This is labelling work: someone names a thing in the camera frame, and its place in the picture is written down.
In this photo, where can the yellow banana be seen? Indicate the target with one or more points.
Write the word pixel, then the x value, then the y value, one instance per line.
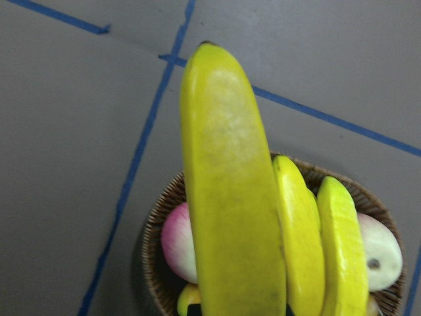
pixel 230 189
pixel 304 258
pixel 345 263

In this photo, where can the brown wicker basket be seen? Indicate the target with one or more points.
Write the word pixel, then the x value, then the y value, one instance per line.
pixel 165 287

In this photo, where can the red green apple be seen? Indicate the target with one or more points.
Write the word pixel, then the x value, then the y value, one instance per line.
pixel 177 243

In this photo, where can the small red yellow fruit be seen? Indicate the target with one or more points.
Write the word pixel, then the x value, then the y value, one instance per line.
pixel 189 301

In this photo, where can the pink white apple left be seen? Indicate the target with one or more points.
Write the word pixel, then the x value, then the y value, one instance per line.
pixel 384 259

